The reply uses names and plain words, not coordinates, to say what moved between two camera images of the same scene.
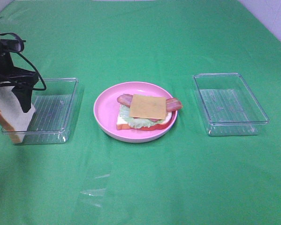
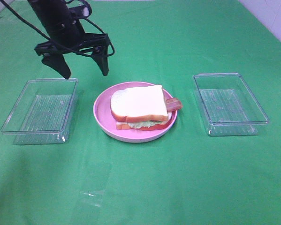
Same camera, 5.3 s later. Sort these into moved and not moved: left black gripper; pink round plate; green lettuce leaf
Moved: left black gripper
Not moved: green lettuce leaf; pink round plate
